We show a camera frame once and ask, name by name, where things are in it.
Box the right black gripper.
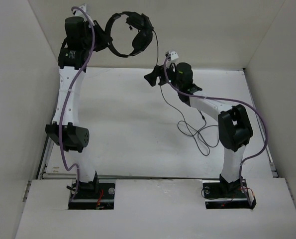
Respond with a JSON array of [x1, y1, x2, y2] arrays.
[[143, 60, 182, 90]]

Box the black headphones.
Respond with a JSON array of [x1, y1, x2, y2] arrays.
[[104, 11, 155, 58]]

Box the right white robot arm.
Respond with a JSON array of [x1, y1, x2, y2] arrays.
[[144, 62, 253, 197]]

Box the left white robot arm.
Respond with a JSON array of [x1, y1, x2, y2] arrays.
[[45, 16, 96, 199]]

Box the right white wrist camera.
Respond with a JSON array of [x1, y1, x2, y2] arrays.
[[165, 51, 179, 62]]

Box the front aluminium rail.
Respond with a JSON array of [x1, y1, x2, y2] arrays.
[[98, 175, 219, 180]]

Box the aluminium rail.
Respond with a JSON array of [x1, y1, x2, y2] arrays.
[[35, 136, 54, 180], [98, 175, 219, 180]]

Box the left aluminium rail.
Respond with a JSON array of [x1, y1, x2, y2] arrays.
[[35, 136, 54, 180]]

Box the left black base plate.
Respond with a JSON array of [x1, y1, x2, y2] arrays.
[[68, 179, 115, 210]]

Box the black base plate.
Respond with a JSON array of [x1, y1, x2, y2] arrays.
[[68, 179, 115, 210], [201, 181, 257, 210]]

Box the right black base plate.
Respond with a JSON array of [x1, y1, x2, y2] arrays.
[[201, 181, 257, 210]]

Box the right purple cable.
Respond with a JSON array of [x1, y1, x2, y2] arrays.
[[162, 57, 269, 207]]

